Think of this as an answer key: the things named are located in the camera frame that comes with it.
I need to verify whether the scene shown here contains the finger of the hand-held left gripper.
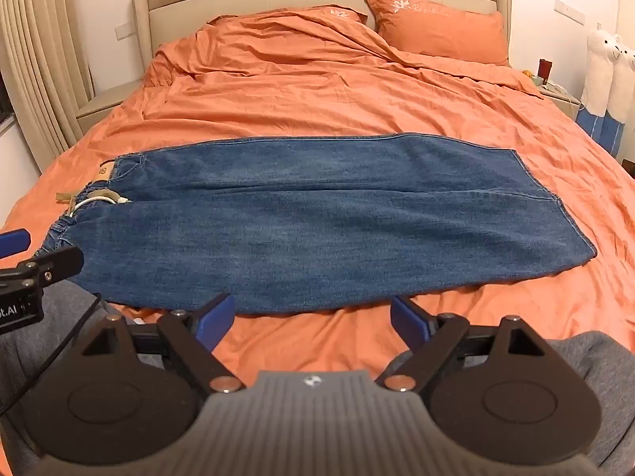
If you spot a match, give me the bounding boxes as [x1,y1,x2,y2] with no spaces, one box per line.
[0,228,32,260]
[0,246,85,291]

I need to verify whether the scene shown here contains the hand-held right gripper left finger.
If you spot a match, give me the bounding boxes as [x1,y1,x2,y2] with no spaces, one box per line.
[82,294,246,395]

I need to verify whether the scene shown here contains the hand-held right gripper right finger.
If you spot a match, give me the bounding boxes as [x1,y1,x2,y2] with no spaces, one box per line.
[375,296,549,392]

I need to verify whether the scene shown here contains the blue denim pants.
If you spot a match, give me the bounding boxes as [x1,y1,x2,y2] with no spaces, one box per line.
[47,131,597,317]

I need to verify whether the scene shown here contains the beige nightstand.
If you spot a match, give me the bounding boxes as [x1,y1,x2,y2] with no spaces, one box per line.
[75,81,147,132]

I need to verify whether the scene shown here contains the beige pleated curtain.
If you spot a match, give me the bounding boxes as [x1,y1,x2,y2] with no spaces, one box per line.
[0,0,95,159]

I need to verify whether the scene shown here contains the person's grey sweatpants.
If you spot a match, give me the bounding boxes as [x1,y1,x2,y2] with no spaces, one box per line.
[0,282,635,476]

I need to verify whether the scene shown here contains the orange duvet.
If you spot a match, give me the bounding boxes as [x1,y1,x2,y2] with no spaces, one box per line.
[0,6,635,390]

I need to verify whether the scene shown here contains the white nightstand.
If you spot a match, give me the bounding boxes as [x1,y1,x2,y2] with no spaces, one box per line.
[538,82,585,121]

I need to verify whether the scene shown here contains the orange pillow with white embroidery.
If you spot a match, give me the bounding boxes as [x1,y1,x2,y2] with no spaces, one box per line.
[364,0,512,66]
[206,5,369,27]

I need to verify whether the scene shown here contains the white alpaca plush toy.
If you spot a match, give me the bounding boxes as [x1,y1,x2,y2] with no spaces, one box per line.
[601,34,635,157]
[576,22,621,138]

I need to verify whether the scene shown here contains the black cable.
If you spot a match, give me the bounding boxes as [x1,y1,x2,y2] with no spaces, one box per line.
[0,292,104,415]

